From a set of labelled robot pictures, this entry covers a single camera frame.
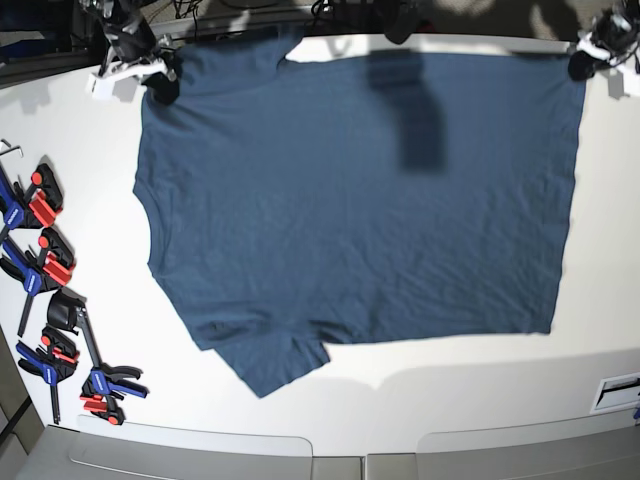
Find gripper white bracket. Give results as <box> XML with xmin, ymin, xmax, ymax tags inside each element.
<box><xmin>87</xmin><ymin>60</ymin><xmax>180</xmax><ymax>105</ymax></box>
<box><xmin>568</xmin><ymin>9</ymin><xmax>639</xmax><ymax>81</ymax></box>

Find blue T-shirt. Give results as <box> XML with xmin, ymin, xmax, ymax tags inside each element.
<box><xmin>133</xmin><ymin>29</ymin><xmax>586</xmax><ymax>397</ymax></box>

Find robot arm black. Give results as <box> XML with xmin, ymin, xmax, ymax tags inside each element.
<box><xmin>79</xmin><ymin>1</ymin><xmax>179</xmax><ymax>105</ymax></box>

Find blue red clamp top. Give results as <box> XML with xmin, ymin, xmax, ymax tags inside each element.
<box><xmin>1</xmin><ymin>163</ymin><xmax>63</xmax><ymax>242</ymax></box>

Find blue red clamp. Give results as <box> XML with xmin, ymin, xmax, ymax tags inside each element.
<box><xmin>1</xmin><ymin>227</ymin><xmax>76</xmax><ymax>338</ymax></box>
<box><xmin>1</xmin><ymin>163</ymin><xmax>63</xmax><ymax>242</ymax></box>
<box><xmin>16</xmin><ymin>324</ymin><xmax>79</xmax><ymax>425</ymax></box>
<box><xmin>47</xmin><ymin>290</ymin><xmax>149</xmax><ymax>425</ymax></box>

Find silver hex key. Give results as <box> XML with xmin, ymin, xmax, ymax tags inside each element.
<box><xmin>0</xmin><ymin>139</ymin><xmax>24</xmax><ymax>157</ymax></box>

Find blue red clamp bottom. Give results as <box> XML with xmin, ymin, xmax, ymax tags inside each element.
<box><xmin>47</xmin><ymin>290</ymin><xmax>149</xmax><ymax>425</ymax></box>

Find grey chair backs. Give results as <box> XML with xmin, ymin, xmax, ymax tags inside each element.
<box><xmin>14</xmin><ymin>427</ymin><xmax>639</xmax><ymax>479</ymax></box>

